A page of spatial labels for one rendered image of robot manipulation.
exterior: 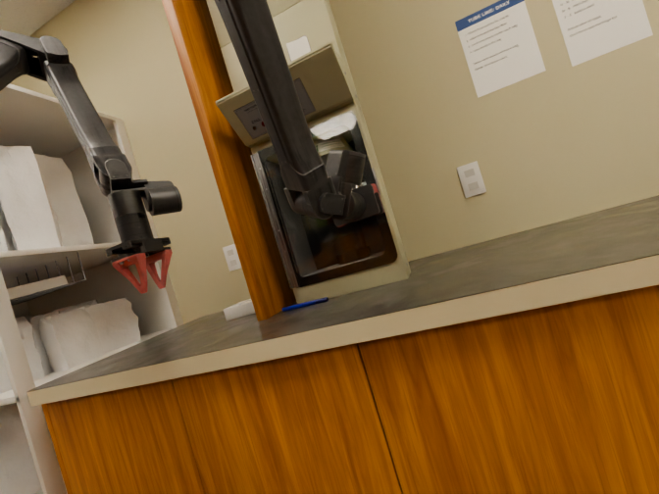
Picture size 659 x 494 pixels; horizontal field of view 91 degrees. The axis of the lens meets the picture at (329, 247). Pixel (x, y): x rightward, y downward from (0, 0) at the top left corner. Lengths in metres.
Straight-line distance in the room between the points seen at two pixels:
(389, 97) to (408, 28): 0.24
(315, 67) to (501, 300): 0.63
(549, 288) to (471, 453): 0.31
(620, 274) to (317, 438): 0.57
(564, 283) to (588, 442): 0.25
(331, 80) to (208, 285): 1.12
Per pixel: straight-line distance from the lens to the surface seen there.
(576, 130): 1.36
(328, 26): 1.00
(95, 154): 0.82
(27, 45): 1.09
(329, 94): 0.87
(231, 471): 0.88
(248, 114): 0.92
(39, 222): 1.67
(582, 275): 0.57
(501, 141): 1.30
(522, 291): 0.55
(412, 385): 0.63
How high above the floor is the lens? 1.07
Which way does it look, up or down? level
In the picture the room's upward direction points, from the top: 17 degrees counter-clockwise
